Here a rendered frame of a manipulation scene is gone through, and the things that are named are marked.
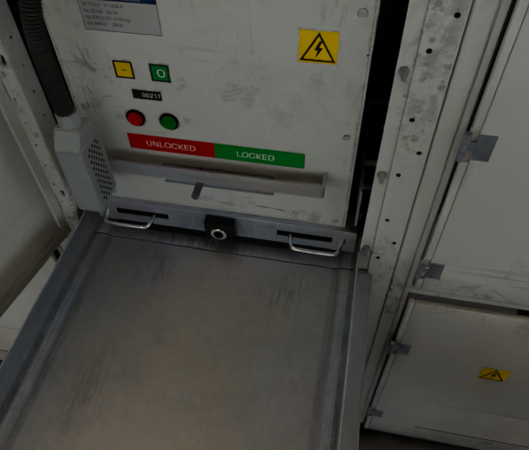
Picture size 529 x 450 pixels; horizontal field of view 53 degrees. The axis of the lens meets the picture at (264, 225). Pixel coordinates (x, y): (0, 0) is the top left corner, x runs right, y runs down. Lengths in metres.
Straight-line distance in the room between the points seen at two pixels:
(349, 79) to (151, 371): 0.59
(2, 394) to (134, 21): 0.63
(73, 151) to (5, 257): 0.31
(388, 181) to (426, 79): 0.20
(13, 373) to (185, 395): 0.29
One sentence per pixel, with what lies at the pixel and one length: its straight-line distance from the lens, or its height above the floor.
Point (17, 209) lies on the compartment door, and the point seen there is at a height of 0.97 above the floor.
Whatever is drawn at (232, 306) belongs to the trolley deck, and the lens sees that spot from 1.02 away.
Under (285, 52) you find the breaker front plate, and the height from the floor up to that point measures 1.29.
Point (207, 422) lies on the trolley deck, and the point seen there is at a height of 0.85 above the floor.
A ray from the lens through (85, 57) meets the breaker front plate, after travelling 0.92.
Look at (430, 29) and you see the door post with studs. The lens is 0.72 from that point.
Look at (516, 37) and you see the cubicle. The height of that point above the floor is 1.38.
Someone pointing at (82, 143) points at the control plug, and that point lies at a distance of 0.91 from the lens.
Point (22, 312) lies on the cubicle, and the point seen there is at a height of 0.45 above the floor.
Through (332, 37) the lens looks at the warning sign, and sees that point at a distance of 0.78.
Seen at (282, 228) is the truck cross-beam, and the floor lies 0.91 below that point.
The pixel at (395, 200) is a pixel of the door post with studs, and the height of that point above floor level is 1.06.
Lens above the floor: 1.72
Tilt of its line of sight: 50 degrees down
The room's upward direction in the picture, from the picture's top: 2 degrees counter-clockwise
